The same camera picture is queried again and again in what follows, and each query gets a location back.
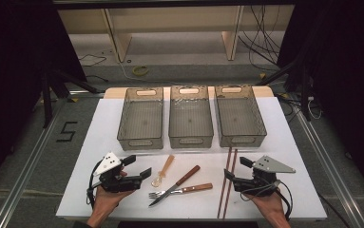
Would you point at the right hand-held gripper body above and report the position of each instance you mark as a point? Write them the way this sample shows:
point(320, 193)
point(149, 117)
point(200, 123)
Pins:
point(260, 183)

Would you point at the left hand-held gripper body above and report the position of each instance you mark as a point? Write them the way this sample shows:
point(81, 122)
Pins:
point(113, 182)

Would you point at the transparent grey plastic bin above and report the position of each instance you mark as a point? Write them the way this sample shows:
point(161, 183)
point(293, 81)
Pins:
point(190, 118)
point(141, 118)
point(239, 117)

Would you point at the person's left hand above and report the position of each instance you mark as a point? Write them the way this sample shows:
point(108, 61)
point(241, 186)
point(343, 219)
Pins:
point(106, 202)

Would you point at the person's right hand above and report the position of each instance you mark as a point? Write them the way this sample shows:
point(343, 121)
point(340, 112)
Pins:
point(271, 204)

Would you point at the white table mat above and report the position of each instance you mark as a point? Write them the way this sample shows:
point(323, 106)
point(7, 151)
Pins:
point(195, 210)

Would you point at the yellow tape roll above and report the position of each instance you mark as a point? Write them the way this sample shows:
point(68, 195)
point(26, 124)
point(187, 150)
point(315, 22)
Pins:
point(136, 72)

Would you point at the black metal stand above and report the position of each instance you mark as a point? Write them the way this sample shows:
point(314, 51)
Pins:
point(304, 95)
point(46, 101)

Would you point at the black curtain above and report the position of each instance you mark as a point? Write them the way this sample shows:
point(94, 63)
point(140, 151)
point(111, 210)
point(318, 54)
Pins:
point(344, 63)
point(11, 63)

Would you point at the light wooden shelf unit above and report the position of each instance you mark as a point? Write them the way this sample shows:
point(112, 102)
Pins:
point(170, 19)

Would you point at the aluminium floor rail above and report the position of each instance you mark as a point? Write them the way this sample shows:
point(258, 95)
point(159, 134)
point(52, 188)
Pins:
point(331, 171)
point(27, 164)

